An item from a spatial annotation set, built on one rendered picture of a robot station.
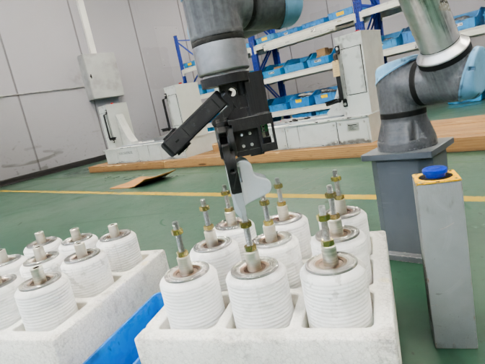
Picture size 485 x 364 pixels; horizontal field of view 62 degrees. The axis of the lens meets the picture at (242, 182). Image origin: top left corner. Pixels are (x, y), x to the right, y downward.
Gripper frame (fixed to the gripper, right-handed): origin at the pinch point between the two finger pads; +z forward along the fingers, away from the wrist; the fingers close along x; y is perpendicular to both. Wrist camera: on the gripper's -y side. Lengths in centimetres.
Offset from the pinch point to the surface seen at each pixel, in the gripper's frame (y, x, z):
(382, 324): 15.4, -11.0, 16.5
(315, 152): 69, 223, 29
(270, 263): 3.1, -0.3, 9.0
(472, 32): 296, 373, -40
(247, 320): -2.2, -3.9, 15.4
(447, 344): 32.2, 4.0, 33.5
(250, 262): 0.1, -0.9, 7.8
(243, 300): -2.1, -3.8, 12.3
